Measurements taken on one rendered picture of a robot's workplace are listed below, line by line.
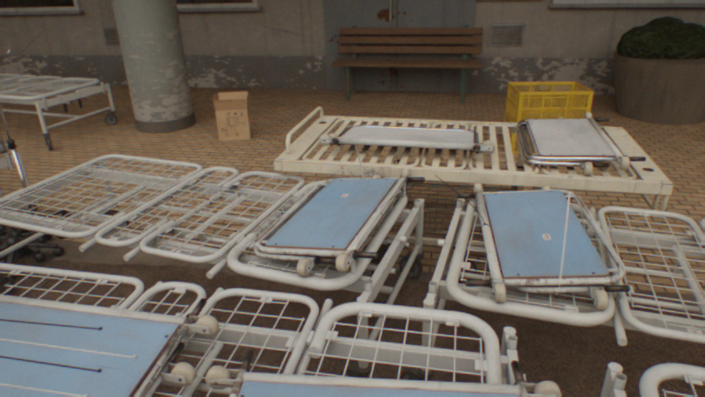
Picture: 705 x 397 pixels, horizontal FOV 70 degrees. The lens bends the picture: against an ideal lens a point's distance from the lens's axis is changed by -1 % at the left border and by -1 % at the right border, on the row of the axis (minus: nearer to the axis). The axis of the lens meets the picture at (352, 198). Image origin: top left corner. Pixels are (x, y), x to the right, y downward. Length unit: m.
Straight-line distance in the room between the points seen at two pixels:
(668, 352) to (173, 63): 4.75
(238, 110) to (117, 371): 3.78
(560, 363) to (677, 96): 4.04
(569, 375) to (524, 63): 5.09
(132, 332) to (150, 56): 4.15
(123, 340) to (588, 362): 1.76
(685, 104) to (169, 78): 5.14
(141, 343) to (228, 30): 6.23
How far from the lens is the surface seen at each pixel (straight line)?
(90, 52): 8.64
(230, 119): 5.04
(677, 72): 5.83
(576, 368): 2.33
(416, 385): 1.36
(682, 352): 2.60
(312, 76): 7.12
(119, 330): 1.61
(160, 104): 5.56
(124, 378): 1.47
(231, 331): 1.71
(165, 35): 5.49
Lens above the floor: 1.48
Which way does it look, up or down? 24 degrees down
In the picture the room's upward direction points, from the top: 1 degrees counter-clockwise
